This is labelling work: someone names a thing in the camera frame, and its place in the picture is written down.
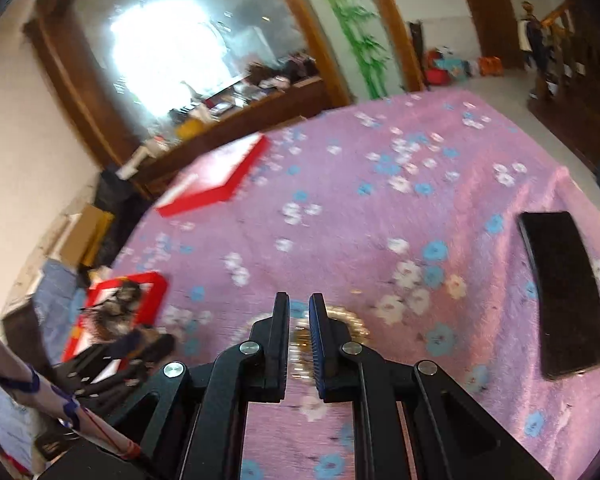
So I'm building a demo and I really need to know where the brown furry scrunchie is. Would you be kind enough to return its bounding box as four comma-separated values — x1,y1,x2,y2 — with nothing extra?
105,282,143,311

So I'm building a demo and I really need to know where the wooden stair railing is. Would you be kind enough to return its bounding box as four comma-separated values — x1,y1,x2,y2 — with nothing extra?
522,0,600,161

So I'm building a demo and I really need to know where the black smartphone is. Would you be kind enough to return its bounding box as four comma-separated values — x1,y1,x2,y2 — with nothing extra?
517,211,600,381

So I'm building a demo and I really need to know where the jacket on stair post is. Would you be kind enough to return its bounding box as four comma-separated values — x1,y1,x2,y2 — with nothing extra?
517,2,543,68

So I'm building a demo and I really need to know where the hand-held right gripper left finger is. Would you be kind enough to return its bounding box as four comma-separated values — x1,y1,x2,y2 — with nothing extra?
40,291,291,480

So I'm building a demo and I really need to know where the blue cloth bag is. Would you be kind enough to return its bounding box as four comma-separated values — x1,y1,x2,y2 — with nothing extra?
30,260,88,356

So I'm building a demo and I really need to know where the teal box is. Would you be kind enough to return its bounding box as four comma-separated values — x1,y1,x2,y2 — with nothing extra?
432,57,468,75

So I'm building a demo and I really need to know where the pink floral blanket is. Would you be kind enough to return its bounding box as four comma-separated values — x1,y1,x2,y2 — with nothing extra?
100,87,600,480

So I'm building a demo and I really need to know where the wooden door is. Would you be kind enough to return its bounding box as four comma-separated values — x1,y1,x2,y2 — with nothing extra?
452,0,523,71

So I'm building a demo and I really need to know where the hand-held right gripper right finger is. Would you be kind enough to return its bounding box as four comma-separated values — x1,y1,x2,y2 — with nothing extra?
307,292,556,480

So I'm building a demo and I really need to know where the bamboo wall painting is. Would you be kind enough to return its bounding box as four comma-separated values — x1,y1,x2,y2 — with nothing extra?
305,0,398,101

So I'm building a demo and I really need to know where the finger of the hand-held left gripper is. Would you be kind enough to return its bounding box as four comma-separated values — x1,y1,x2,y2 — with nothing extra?
77,360,153,397
105,332,177,366

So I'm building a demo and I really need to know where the cardboard box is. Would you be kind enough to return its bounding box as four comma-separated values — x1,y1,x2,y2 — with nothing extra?
60,205,116,268

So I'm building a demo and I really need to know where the wood framed glass window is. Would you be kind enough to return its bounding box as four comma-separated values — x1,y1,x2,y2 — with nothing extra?
25,0,341,171

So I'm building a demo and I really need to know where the red jewelry box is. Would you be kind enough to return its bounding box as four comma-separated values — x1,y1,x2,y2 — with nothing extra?
60,270,170,363

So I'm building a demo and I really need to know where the black chair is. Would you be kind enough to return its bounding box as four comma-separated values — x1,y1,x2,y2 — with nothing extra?
407,20,427,92

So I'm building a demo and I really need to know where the wooden counter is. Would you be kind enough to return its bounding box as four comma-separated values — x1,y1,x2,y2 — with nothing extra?
130,75,331,196

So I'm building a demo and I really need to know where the gold bead bracelet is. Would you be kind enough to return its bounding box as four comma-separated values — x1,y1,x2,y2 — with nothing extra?
237,304,372,386

